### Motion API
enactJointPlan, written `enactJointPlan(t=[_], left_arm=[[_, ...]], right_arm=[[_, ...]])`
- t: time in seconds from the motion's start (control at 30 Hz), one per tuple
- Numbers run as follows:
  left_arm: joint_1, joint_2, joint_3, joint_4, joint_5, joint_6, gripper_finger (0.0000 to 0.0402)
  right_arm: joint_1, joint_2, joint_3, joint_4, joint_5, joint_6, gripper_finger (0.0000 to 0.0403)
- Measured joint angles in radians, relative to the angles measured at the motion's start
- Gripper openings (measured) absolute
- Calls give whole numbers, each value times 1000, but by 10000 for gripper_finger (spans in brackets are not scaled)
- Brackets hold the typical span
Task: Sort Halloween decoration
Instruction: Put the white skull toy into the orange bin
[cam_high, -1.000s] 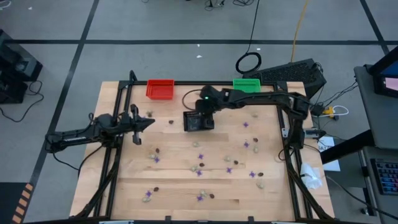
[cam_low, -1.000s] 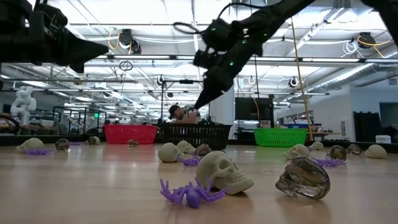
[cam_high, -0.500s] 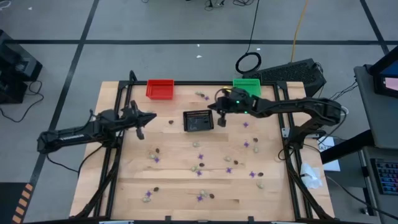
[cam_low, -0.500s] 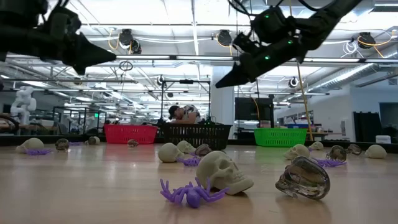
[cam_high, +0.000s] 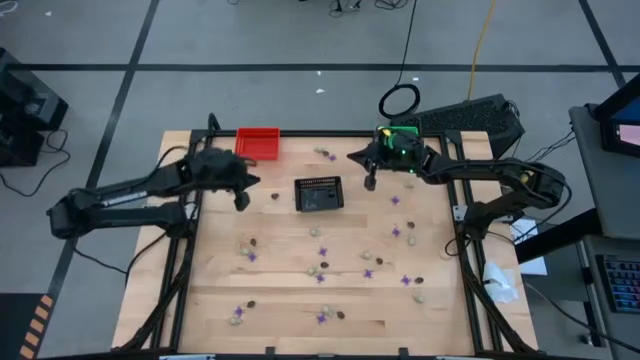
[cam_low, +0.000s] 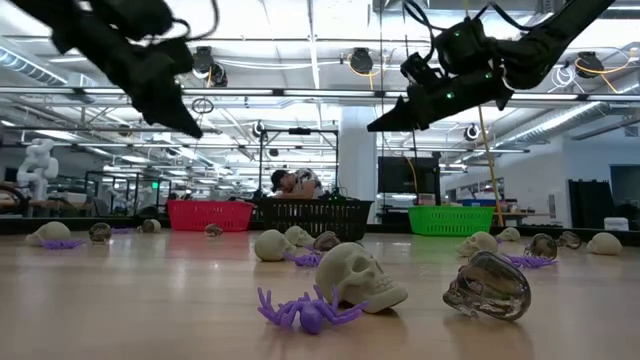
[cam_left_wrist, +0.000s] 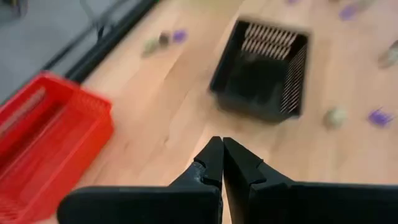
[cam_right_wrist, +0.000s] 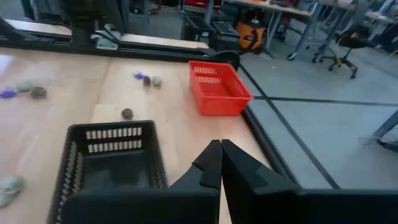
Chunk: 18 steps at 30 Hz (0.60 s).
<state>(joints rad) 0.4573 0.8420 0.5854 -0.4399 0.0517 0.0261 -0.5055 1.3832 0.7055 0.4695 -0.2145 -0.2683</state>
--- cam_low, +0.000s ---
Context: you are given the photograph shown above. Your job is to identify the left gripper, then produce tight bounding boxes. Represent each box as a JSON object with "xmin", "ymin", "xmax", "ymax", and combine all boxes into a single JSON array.
[{"xmin": 52, "ymin": 12, "xmax": 204, "ymax": 138}]

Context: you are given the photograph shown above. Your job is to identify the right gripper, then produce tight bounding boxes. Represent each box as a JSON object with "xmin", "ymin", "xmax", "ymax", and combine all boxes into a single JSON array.
[{"xmin": 367, "ymin": 69, "xmax": 514, "ymax": 133}]

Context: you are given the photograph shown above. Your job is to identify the black monitor screen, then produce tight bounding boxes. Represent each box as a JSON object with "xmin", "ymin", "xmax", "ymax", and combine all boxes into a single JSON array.
[{"xmin": 377, "ymin": 156, "xmax": 442, "ymax": 207}]

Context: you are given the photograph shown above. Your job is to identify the white round column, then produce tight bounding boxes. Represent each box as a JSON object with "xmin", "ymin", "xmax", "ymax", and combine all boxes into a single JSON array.
[{"xmin": 339, "ymin": 105, "xmax": 379, "ymax": 225}]

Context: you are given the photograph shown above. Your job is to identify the black desk equipment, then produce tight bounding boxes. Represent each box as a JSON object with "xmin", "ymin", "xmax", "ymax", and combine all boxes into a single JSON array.
[{"xmin": 319, "ymin": 187, "xmax": 362, "ymax": 202}]

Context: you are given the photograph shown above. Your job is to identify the long ceiling light bar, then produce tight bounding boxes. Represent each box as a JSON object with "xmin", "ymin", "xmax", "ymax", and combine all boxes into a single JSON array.
[{"xmin": 0, "ymin": 85, "xmax": 640, "ymax": 103}]

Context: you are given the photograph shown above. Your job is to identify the red plastic basket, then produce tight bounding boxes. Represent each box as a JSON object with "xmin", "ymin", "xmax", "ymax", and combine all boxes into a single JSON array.
[{"xmin": 167, "ymin": 199, "xmax": 255, "ymax": 232}]

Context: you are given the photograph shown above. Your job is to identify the green plastic basket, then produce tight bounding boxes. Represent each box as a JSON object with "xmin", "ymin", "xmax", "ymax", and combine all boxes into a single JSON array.
[{"xmin": 407, "ymin": 205, "xmax": 496, "ymax": 237}]

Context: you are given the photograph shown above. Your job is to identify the person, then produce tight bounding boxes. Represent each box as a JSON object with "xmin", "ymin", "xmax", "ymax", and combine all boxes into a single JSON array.
[{"xmin": 269, "ymin": 167, "xmax": 326, "ymax": 200}]

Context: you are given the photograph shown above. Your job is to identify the black plastic basket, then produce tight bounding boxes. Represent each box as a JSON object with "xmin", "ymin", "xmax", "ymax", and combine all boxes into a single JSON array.
[{"xmin": 253, "ymin": 198, "xmax": 375, "ymax": 242}]

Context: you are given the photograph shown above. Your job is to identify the white humanoid robot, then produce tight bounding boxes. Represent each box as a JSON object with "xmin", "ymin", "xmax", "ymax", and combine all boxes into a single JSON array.
[{"xmin": 16, "ymin": 138, "xmax": 60, "ymax": 202}]

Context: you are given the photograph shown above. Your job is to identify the wooden side table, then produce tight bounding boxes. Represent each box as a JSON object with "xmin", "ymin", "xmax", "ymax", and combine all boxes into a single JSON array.
[{"xmin": 492, "ymin": 209, "xmax": 551, "ymax": 227}]

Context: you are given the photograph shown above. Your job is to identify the black cabinet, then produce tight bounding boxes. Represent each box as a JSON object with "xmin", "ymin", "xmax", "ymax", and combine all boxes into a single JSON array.
[{"xmin": 568, "ymin": 178, "xmax": 616, "ymax": 230}]

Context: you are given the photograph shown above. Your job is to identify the thin black hanging cable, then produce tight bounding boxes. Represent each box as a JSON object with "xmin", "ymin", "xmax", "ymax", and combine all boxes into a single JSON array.
[{"xmin": 378, "ymin": 0, "xmax": 386, "ymax": 226}]

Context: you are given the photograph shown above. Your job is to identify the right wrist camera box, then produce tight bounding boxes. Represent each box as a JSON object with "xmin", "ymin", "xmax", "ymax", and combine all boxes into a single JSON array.
[{"xmin": 399, "ymin": 51, "xmax": 444, "ymax": 87}]

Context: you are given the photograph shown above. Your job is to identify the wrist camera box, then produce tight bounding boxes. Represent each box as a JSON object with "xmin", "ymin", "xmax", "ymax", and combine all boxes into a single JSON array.
[
  {"xmin": 87, "ymin": 0, "xmax": 196, "ymax": 76},
  {"xmin": 399, "ymin": 51, "xmax": 444, "ymax": 87}
]

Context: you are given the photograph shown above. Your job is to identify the yellow hanging cable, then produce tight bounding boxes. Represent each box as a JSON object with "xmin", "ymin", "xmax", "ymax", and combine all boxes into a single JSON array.
[{"xmin": 463, "ymin": 0, "xmax": 505, "ymax": 227}]

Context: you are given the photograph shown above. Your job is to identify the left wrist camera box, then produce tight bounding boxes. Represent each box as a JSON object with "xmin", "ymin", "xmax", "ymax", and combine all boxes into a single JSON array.
[{"xmin": 87, "ymin": 0, "xmax": 196, "ymax": 76}]

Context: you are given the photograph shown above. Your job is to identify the black left camera cable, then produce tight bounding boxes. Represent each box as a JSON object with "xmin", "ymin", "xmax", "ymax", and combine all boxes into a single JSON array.
[{"xmin": 167, "ymin": 0, "xmax": 221, "ymax": 44}]

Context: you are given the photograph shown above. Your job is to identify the black metal frame stand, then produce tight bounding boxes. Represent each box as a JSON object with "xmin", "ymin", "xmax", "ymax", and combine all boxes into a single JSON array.
[{"xmin": 257, "ymin": 127, "xmax": 340, "ymax": 201}]

